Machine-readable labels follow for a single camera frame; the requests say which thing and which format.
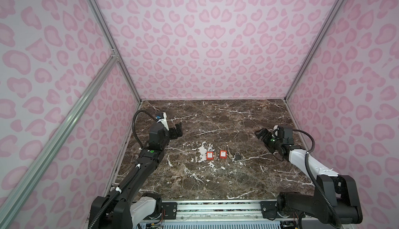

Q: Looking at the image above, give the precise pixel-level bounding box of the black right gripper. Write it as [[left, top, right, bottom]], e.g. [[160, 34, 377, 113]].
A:
[[254, 128, 283, 153]]

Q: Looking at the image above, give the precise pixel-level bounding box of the red padlock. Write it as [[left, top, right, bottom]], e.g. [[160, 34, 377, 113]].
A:
[[206, 151, 215, 161], [219, 150, 228, 159]]

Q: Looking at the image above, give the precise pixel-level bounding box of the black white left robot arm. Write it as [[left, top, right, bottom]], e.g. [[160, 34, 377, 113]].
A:
[[88, 122, 183, 229]]

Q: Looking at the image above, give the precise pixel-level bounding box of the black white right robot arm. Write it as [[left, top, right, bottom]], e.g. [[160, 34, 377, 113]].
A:
[[255, 126, 363, 229]]

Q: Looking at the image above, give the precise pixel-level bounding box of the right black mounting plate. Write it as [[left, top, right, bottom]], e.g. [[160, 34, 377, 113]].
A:
[[260, 201, 278, 221]]

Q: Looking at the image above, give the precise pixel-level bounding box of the black mounting plate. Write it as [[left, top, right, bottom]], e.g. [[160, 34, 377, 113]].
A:
[[260, 201, 278, 221], [148, 202, 177, 221]]

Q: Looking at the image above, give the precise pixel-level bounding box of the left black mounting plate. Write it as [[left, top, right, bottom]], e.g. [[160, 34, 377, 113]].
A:
[[148, 202, 177, 221]]

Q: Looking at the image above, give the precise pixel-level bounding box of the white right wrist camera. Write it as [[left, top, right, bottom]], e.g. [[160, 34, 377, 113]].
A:
[[273, 125, 279, 137]]

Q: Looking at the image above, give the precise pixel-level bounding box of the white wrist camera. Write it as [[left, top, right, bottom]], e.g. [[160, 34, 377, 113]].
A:
[[273, 125, 279, 137], [155, 112, 169, 131]]

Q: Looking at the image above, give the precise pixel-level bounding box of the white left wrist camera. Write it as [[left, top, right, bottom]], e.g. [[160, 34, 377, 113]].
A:
[[155, 112, 169, 131]]

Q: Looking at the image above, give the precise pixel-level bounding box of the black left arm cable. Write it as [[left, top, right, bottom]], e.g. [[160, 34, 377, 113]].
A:
[[131, 109, 158, 150]]

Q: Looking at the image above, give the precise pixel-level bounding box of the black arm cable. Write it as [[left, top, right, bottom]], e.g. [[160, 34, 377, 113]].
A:
[[291, 129, 344, 228], [131, 109, 158, 150]]

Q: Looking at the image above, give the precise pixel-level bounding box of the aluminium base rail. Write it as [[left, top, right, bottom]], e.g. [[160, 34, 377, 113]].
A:
[[142, 199, 296, 226]]

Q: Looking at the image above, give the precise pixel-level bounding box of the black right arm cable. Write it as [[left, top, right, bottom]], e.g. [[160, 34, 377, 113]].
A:
[[291, 129, 344, 228]]

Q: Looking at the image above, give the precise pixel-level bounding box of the diagonal aluminium frame bar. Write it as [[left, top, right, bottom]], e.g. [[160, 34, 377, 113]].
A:
[[1, 55, 119, 229]]

